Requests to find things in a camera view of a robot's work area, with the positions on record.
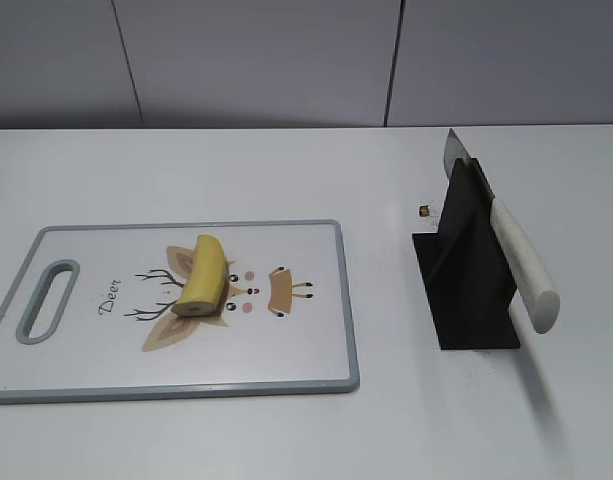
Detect yellow banana piece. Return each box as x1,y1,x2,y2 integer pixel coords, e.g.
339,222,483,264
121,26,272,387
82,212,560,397
167,234,227,317

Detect white-handled kitchen knife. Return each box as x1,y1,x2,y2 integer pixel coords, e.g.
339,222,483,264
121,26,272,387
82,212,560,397
443,128,561,334

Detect black knife stand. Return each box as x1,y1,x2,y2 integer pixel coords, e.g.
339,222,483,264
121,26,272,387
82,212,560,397
412,158,520,350

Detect white grey-rimmed deer cutting board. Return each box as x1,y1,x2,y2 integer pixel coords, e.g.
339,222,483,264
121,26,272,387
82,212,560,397
0,219,359,404

